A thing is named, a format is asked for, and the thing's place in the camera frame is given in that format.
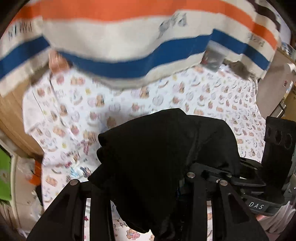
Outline green storage box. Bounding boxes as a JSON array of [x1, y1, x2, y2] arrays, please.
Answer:
[[0, 149, 11, 201]]

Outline striped Paris blanket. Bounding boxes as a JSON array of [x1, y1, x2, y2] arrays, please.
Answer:
[[1, 1, 281, 96]]

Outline teddy bear print bedsheet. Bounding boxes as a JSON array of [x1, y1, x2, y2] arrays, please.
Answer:
[[23, 66, 265, 208]]

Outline clear plastic container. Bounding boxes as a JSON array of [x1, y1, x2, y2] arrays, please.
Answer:
[[201, 41, 228, 72]]

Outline black pants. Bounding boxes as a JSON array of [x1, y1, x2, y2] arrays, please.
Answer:
[[88, 108, 239, 240]]

